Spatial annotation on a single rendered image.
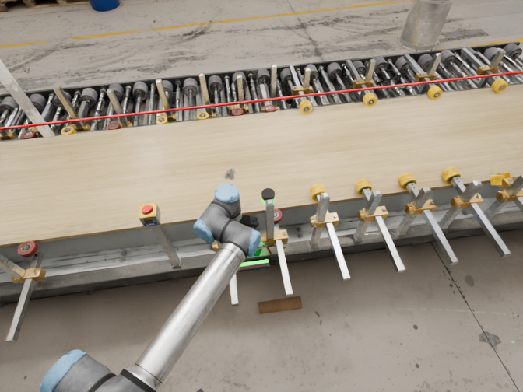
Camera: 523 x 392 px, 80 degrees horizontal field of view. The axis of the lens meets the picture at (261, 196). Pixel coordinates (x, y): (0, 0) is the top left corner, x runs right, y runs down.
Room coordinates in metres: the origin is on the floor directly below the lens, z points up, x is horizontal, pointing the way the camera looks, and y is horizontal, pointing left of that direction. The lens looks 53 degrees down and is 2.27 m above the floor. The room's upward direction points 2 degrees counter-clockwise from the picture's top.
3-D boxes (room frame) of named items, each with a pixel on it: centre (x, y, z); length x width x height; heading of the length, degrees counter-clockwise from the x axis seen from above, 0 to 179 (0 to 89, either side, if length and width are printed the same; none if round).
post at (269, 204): (0.81, -0.04, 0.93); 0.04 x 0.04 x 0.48; 6
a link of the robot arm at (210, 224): (0.60, 0.17, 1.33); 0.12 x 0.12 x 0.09; 60
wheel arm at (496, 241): (0.86, -1.08, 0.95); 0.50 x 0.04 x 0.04; 6
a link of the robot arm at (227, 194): (0.71, 0.13, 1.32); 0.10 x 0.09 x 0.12; 150
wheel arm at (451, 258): (0.83, -0.83, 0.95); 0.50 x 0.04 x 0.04; 6
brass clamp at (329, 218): (0.84, -0.31, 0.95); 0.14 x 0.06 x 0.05; 96
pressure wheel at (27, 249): (0.77, 1.18, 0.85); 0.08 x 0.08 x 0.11
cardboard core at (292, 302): (0.72, -0.10, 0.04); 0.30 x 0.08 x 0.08; 96
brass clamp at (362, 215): (0.86, -0.55, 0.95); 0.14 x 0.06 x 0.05; 96
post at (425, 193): (0.89, -0.78, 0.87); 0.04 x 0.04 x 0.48; 6
